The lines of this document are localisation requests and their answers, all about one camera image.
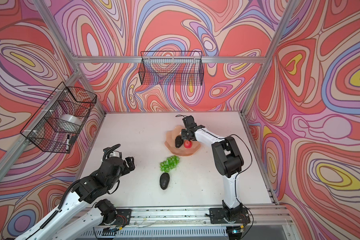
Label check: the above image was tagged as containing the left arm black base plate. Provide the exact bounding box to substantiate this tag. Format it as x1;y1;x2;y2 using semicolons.
102;209;132;227

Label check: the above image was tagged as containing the black marker pen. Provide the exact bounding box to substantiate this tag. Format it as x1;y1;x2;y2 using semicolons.
66;135;70;153

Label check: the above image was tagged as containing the green fake grape bunch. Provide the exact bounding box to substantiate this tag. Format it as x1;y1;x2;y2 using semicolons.
160;155;180;173

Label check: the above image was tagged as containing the black wire basket back wall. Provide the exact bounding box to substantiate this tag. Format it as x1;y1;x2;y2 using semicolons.
139;50;204;86

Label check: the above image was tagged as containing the aluminium front rail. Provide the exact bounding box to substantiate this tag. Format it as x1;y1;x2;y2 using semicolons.
77;205;292;229

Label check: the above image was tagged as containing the dark fake avocado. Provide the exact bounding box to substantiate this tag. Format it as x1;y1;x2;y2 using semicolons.
175;136;184;148
159;173;170;190

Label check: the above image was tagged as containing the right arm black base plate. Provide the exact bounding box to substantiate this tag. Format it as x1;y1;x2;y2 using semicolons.
205;208;251;226

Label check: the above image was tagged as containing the silver tape roll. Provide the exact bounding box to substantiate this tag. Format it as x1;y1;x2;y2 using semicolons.
60;114;82;126

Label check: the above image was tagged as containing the black wire basket left wall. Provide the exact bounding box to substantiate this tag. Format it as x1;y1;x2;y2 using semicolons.
20;83;97;154

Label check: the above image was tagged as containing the pink faceted fruit bowl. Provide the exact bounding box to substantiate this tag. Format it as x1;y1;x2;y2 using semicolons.
165;126;201;157

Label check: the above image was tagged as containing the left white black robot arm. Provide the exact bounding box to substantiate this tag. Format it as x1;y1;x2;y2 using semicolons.
17;144;136;240

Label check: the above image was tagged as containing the black wire basket wall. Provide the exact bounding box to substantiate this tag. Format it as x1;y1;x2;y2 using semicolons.
139;50;204;86
20;83;97;154

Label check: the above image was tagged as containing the red fake apple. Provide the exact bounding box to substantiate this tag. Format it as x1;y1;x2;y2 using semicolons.
183;140;193;149

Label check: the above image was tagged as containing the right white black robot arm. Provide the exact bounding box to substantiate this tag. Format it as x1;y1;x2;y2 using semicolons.
181;116;244;224

